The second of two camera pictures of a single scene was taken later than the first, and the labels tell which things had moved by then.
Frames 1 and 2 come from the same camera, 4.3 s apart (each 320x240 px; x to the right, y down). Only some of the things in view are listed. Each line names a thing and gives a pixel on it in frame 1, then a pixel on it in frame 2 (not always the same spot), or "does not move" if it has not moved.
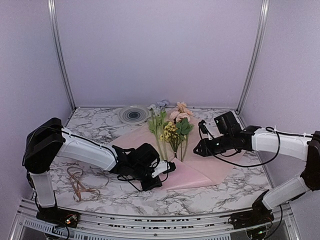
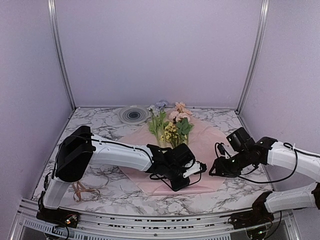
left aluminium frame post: x=52 y=8 does not move
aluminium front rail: x=28 y=225 does not move
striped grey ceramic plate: x=134 y=114 does not move
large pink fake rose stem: x=182 y=116 does not move
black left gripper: x=154 y=184 to x=176 y=185
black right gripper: x=204 y=146 to x=221 y=168
